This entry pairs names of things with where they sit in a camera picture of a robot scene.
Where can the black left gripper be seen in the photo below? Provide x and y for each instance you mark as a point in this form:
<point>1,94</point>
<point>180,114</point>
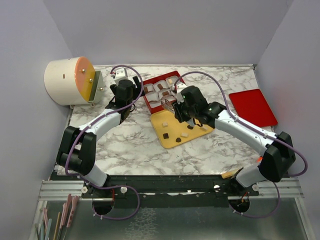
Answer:
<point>137,91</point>

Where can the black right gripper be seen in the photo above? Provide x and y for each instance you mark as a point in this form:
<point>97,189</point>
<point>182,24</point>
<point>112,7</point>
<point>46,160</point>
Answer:
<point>178,112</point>

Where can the clear and metal tongs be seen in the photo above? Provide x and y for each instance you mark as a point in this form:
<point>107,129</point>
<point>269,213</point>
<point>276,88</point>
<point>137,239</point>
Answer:
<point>167,105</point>

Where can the red chocolate box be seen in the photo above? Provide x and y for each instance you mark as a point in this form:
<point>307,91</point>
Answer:
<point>154,96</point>

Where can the red box lid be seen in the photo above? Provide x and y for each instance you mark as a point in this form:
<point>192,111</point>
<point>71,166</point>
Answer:
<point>252,106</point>

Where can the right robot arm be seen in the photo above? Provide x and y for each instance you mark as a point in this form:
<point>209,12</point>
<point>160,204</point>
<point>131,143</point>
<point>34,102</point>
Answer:
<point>275,149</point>

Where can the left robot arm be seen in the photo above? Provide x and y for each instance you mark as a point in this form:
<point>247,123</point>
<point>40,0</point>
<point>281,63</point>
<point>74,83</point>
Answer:
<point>77,150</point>

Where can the grey green drawer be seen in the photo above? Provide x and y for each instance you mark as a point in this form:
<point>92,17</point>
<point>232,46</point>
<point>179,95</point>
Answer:
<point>97,89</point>

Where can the yellow plastic tray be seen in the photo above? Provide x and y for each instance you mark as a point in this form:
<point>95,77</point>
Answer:
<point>174,129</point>

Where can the white cylindrical container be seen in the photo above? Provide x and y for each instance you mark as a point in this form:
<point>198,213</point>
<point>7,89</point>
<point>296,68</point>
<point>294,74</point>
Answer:
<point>69,81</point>

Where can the pink tool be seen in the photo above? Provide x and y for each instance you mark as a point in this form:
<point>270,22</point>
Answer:
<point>68,211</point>

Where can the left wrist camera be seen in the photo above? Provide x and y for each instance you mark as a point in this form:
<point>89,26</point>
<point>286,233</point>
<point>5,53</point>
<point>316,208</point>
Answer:
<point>120,74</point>

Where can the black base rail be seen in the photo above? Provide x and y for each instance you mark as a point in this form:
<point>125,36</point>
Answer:
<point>165,191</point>

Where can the aluminium frame rail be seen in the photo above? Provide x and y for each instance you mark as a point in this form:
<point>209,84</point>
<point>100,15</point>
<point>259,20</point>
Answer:
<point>58,190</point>

